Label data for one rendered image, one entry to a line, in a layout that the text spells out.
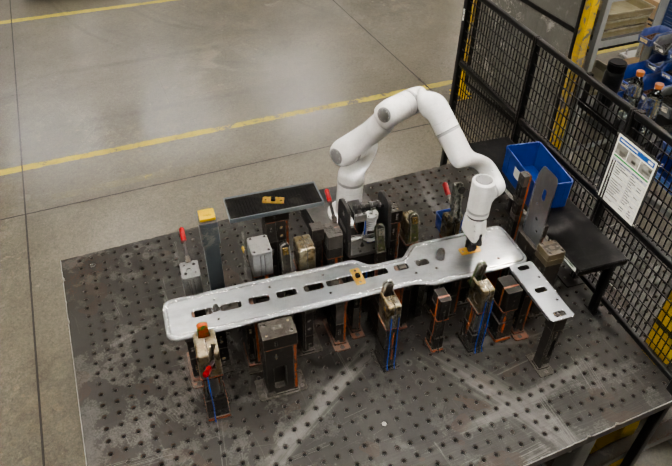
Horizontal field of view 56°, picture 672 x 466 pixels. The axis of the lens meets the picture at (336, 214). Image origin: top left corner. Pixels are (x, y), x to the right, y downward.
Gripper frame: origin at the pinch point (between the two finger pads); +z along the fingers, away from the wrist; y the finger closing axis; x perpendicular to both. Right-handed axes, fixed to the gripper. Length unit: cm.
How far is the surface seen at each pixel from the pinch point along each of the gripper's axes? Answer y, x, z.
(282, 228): -30, -68, -1
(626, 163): 8, 54, -32
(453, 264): 4.9, -9.5, 3.3
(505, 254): 6.0, 12.4, 3.3
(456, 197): -15.2, -0.4, -12.1
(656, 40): -112, 176, -13
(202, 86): -350, -61, 103
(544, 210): 4.4, 26.5, -14.2
